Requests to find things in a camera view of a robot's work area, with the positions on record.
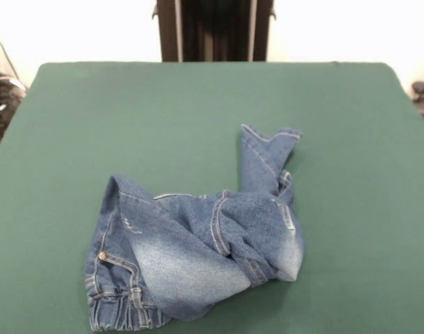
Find blue denim jeans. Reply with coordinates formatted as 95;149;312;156
83;123;306;332

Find dark green table cloth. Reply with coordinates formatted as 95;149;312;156
0;61;424;334

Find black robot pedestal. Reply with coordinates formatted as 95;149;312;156
157;0;274;63

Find black wheeled base leg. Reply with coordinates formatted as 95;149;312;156
0;50;28;144

